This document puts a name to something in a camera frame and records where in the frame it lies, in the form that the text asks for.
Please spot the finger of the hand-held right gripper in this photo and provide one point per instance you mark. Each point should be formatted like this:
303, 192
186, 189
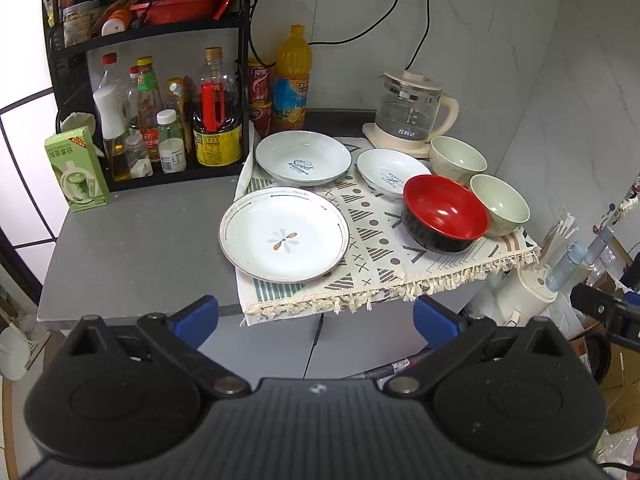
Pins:
595, 302

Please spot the small blue-rimmed white plate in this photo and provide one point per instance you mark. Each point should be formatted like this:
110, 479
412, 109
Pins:
390, 170

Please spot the white paper towel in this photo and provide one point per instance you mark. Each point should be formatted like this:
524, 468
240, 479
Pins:
77, 122

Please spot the cream kettle base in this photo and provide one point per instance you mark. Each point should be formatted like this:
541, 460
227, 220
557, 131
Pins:
372, 135

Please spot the orange juice bottle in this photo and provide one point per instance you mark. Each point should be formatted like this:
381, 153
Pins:
291, 80

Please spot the pale green bowl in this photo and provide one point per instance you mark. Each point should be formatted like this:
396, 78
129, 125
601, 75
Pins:
457, 157
500, 205

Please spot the clear bottle with red cap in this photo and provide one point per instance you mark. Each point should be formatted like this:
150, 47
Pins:
111, 72

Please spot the red and black bowl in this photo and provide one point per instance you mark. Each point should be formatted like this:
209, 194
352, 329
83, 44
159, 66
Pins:
442, 212

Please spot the black storage rack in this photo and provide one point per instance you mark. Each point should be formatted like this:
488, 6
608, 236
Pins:
75, 55

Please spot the white plate with flower print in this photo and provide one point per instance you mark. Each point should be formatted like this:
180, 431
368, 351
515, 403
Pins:
282, 232

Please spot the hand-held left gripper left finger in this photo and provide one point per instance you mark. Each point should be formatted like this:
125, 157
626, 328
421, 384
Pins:
196, 321

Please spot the red drink can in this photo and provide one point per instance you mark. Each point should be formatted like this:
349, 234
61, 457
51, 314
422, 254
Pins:
261, 117
259, 80

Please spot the brown seasoning bottle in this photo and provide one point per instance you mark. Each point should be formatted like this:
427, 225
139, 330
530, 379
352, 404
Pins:
177, 105

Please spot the large blue-rimmed white plate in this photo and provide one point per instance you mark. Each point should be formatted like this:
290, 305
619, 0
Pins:
302, 155

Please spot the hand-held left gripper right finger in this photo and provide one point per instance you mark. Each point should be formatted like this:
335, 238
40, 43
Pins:
436, 322

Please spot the small clear glass jar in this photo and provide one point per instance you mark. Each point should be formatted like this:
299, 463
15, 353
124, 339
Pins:
137, 157

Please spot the glass electric kettle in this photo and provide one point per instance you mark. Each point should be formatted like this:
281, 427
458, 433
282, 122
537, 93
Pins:
407, 110

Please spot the oil bottle with white top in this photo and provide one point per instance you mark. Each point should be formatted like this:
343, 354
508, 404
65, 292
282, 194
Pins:
112, 120

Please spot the white kitchen appliance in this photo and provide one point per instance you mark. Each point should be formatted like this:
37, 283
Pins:
525, 295

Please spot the green drink mix box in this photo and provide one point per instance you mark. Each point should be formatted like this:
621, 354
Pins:
75, 170

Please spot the sauce bottle with red label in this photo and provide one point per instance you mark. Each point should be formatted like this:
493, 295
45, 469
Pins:
149, 105

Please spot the white-capped plastic bottle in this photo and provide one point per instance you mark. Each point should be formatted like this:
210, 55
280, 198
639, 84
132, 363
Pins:
172, 155

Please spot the cardboard box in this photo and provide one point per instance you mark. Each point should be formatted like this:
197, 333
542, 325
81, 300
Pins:
622, 375

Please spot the red plastic basket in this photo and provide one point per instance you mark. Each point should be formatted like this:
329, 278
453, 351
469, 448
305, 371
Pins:
172, 7

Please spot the patterned fringed table mat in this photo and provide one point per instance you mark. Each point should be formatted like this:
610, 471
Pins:
380, 260

